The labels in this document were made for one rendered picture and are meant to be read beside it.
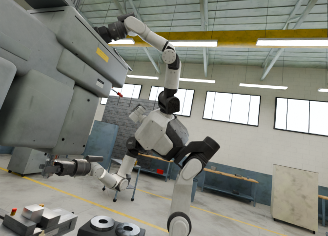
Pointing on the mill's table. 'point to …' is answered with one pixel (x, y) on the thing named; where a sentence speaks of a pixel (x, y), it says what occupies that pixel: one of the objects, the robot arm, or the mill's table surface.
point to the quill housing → (75, 124)
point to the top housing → (83, 42)
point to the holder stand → (109, 227)
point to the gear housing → (83, 74)
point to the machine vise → (31, 229)
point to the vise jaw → (49, 218)
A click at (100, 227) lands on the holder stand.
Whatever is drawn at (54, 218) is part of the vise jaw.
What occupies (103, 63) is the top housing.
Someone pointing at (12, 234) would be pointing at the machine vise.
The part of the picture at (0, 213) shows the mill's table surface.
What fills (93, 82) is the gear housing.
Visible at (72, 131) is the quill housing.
